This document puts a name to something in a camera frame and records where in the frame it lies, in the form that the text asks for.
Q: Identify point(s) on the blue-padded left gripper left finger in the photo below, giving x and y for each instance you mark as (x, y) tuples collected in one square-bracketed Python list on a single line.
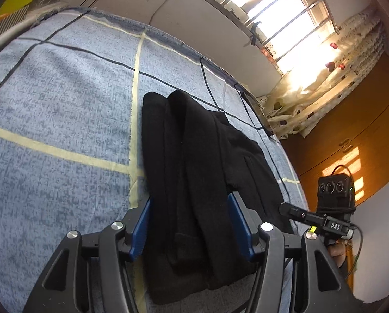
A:
[(136, 223)]

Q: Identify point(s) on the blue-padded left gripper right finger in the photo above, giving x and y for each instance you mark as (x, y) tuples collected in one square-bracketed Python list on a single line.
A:
[(245, 223)]

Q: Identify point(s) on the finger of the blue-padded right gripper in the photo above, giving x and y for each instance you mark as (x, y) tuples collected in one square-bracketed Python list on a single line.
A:
[(295, 213)]

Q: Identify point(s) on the black pants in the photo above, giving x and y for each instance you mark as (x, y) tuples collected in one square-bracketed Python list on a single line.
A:
[(193, 159)]

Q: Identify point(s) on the person's right hand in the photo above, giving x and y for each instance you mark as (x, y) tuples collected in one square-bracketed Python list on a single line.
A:
[(337, 252)]

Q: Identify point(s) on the wooden wardrobe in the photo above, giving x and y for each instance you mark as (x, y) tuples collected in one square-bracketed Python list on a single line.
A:
[(355, 134)]

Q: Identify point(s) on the cream heart-print curtain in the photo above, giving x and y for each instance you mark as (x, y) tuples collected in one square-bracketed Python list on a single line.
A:
[(325, 75)]

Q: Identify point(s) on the blue checked bed sheet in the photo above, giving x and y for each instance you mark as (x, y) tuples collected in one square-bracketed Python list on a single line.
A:
[(71, 95)]

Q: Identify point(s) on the barred window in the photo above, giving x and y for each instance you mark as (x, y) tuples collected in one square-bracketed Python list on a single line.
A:
[(292, 33)]

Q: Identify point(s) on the striped box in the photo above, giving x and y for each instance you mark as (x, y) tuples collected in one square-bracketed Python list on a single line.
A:
[(8, 21)]

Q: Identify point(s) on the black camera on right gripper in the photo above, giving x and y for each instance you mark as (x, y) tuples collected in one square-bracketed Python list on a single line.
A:
[(336, 196)]

